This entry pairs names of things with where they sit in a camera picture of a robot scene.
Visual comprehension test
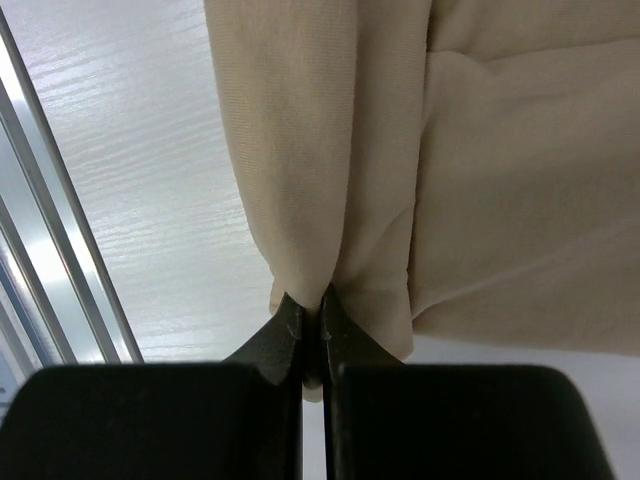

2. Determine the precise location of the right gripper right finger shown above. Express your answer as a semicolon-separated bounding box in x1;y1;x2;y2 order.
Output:
319;288;614;479

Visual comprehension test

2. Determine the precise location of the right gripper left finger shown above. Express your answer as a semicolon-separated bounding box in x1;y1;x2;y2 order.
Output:
1;297;304;479

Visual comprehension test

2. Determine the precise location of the beige t shirt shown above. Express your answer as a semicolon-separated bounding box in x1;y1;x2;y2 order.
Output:
204;1;639;358

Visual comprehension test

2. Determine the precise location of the aluminium front rail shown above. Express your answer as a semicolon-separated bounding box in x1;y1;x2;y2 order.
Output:
1;21;143;412

